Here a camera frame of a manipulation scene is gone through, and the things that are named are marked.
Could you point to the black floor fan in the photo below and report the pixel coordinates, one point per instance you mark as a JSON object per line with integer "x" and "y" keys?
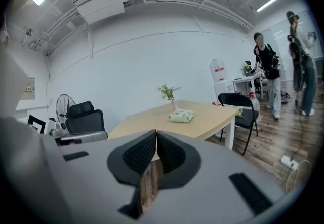
{"x": 64, "y": 109}

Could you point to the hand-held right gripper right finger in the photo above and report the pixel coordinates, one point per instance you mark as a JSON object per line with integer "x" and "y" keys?
{"x": 215, "y": 187}

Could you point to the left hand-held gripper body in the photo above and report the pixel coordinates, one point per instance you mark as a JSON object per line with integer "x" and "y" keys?
{"x": 38, "y": 124}

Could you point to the white desk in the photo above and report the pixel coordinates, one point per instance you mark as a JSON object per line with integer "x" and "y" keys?
{"x": 245, "y": 81}

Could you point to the small white flower sprig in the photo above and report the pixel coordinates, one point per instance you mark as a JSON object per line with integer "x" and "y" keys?
{"x": 240, "y": 112}

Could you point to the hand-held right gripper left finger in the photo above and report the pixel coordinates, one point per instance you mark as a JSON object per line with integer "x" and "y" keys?
{"x": 101, "y": 180}

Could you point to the pink vase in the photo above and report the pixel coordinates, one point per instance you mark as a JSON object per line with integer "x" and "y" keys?
{"x": 174, "y": 106}

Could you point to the white water dispenser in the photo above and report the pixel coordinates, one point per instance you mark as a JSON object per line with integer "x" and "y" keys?
{"x": 224, "y": 91}

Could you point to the white flower bouquet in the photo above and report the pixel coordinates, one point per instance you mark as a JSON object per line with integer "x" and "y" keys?
{"x": 168, "y": 92}

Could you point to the white ceiling air conditioner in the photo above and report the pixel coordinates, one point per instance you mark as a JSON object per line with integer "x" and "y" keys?
{"x": 101, "y": 0}

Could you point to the white power strip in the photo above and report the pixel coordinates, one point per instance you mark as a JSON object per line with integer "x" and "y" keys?
{"x": 289, "y": 162}

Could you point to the black mesh office chair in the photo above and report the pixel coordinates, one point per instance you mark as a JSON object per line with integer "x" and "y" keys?
{"x": 86, "y": 119}

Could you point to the small green potted plant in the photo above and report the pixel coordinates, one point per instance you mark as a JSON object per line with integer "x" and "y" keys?
{"x": 246, "y": 69}

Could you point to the wooden table with white legs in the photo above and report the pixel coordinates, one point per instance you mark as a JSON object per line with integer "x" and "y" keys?
{"x": 202, "y": 121}

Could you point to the black folding chair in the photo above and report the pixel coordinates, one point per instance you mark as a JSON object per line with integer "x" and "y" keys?
{"x": 245, "y": 119}

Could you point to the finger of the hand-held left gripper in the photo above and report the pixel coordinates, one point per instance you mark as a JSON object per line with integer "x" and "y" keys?
{"x": 86, "y": 136}

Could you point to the light green cloth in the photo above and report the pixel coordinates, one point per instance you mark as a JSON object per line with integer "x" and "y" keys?
{"x": 181, "y": 116}

